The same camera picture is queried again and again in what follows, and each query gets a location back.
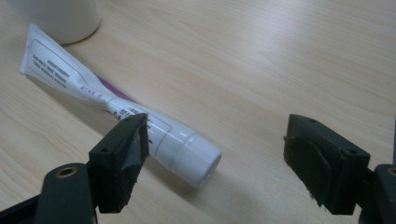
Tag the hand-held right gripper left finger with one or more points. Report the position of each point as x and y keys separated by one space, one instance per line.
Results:
x=116 y=161

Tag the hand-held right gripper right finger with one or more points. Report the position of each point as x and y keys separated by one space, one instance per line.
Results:
x=323 y=168

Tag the white toothpaste tube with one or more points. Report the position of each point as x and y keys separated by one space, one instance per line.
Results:
x=93 y=87

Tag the white cup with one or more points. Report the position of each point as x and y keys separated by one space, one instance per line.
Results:
x=62 y=18

